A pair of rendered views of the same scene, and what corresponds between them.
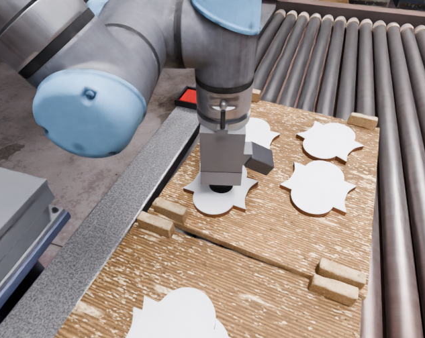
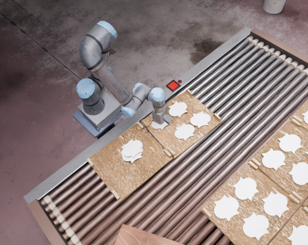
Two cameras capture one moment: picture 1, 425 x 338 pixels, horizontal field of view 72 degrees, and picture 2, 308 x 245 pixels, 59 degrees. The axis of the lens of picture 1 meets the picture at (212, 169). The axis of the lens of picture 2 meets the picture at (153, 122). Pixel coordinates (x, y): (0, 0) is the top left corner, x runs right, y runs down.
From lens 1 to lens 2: 133 cm
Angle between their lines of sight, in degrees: 25
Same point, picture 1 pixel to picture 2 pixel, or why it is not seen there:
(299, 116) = (200, 107)
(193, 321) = (137, 146)
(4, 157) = not seen: hidden behind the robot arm
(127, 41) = (135, 101)
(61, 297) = (117, 132)
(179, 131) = not seen: hidden behind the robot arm
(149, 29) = (141, 96)
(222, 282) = (148, 143)
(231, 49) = (155, 102)
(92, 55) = (129, 105)
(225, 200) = (158, 126)
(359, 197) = (193, 138)
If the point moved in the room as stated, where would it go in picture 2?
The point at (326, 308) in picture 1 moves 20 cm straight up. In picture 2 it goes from (164, 156) to (163, 141)
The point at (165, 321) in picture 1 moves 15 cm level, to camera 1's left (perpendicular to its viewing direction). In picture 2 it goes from (133, 144) to (113, 135)
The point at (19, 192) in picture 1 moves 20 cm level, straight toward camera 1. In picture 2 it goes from (114, 106) to (121, 130)
